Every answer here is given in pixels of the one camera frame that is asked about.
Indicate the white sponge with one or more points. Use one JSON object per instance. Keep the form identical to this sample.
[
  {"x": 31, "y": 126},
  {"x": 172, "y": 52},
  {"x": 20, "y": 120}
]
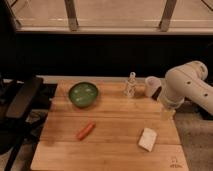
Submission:
[{"x": 147, "y": 139}]

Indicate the black office chair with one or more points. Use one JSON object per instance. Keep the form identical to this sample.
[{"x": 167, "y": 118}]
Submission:
[{"x": 14, "y": 128}]

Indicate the orange red pepper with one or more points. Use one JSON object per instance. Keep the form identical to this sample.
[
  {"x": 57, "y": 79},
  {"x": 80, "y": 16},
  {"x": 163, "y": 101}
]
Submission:
[{"x": 85, "y": 131}]

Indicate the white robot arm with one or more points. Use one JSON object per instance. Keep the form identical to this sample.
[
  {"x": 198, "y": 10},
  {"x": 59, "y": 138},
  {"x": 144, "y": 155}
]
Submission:
[{"x": 187, "y": 81}]

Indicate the white plastic cup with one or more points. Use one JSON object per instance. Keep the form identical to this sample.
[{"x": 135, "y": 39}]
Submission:
[{"x": 153, "y": 86}]

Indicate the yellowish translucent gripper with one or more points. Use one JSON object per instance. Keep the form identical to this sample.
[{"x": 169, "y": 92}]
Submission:
[{"x": 167, "y": 113}]

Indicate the green bowl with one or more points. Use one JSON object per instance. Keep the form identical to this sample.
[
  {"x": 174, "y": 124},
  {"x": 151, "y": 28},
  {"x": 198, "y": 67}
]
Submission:
[{"x": 83, "y": 94}]

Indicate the clear glass bottle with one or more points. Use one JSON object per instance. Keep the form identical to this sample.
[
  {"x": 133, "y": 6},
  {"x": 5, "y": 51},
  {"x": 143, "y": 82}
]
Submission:
[{"x": 130, "y": 85}]

